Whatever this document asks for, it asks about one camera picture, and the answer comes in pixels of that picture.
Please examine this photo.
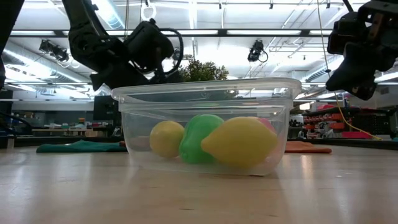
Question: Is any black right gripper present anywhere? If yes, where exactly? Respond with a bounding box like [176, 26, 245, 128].
[325, 0, 398, 101]

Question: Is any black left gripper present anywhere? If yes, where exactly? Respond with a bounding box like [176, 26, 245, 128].
[90, 19, 181, 91]

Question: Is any clear plastic tupperware container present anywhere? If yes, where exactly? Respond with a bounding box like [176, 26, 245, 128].
[111, 77, 302, 177]

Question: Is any yellow toy lemon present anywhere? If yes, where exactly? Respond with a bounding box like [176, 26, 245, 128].
[149, 120, 185, 159]
[200, 116, 279, 169]

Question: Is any green toy pepper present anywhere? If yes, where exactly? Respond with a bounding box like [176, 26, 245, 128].
[178, 113, 225, 165]

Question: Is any red yellow toy peach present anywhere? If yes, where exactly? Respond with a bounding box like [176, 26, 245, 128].
[255, 116, 285, 166]

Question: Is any red storage bins rack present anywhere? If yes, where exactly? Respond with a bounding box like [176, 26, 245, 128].
[303, 104, 398, 141]

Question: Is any artificial potted plant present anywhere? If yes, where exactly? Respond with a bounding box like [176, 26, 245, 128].
[178, 58, 239, 101]

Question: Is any black rectangular screen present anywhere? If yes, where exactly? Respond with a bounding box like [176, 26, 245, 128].
[93, 95, 123, 127]

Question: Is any orange cloth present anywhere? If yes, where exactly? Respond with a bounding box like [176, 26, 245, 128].
[119, 140, 333, 154]

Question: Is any dark green cloth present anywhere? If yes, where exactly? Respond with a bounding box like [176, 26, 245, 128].
[36, 139, 128, 154]

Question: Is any cluttered background workbench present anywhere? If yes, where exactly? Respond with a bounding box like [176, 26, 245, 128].
[14, 118, 103, 138]

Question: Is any black left camera cable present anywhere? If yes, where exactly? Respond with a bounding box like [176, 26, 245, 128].
[158, 27, 185, 77]

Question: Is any black camera cable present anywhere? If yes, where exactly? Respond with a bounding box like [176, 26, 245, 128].
[341, 0, 356, 14]
[158, 27, 185, 77]

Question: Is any yellow hanging cable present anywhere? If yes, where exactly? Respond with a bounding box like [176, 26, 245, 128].
[316, 0, 384, 141]

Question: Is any black right camera cable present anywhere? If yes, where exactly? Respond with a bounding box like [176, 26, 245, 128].
[341, 0, 356, 14]

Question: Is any black frame bar with light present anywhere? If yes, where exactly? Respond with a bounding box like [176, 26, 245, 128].
[9, 29, 335, 38]

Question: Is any black hanging camera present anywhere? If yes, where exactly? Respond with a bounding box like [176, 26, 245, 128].
[247, 39, 269, 63]

